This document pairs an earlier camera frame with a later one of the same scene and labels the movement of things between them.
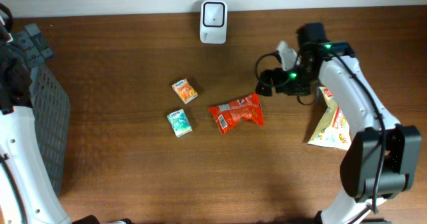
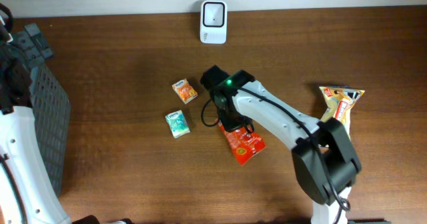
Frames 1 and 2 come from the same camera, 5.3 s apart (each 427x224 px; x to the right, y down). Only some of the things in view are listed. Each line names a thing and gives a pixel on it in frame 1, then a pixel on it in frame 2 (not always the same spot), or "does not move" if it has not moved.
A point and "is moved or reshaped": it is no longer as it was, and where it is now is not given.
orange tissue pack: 185,91 does not move
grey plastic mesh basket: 51,108 does not move
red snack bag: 227,115 is moved or reshaped
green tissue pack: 179,123 does not move
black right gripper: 274,73 → 227,124
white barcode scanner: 213,22 does not move
